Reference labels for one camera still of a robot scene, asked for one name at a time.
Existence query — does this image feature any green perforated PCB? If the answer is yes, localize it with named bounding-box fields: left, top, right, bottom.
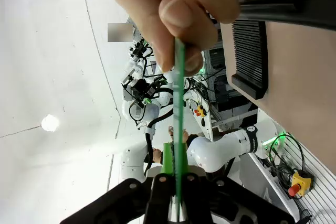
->
left=172, top=37, right=187, bottom=209

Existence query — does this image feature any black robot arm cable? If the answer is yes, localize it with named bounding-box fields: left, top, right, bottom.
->
left=134, top=87, right=175, bottom=180

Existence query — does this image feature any black background gripper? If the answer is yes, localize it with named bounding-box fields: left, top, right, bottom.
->
left=128, top=39, right=154, bottom=63

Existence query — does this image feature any background person in dark clothing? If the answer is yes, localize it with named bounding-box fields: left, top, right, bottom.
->
left=152, top=126, right=201, bottom=164

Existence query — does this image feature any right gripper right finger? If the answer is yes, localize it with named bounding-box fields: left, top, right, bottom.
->
left=181, top=144, right=295, bottom=224

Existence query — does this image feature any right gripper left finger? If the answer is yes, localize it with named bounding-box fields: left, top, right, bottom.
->
left=60, top=142, right=177, bottom=224

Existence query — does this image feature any person's bare hand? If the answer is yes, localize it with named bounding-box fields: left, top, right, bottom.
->
left=109, top=0, right=241, bottom=79

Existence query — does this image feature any open electronics rack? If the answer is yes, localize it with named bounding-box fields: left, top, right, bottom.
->
left=203, top=44, right=254, bottom=116

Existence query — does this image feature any white aluminium base frame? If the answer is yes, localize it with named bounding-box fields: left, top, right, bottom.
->
left=248, top=123, right=336, bottom=224

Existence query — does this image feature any white control cabinet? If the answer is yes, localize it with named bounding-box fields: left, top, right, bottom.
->
left=183, top=95, right=220, bottom=142

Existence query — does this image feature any blurred person's head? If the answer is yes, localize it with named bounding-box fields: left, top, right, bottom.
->
left=107, top=23, right=134, bottom=42

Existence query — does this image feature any small yellow emergency stop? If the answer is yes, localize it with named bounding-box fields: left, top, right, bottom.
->
left=196, top=105, right=208, bottom=118

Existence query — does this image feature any black slotted PCB rack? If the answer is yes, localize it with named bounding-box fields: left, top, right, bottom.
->
left=230, top=20, right=269, bottom=101

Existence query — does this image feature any yellow emergency stop button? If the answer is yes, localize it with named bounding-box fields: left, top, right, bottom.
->
left=288, top=170, right=313, bottom=197

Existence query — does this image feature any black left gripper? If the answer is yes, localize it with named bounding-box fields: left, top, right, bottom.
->
left=130, top=78, right=159, bottom=104

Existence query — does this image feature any round ceiling light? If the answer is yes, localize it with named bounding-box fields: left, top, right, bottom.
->
left=41, top=113, right=60, bottom=133

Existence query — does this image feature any black coiled cable bundle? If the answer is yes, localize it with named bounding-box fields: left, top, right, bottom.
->
left=266, top=133, right=306, bottom=176

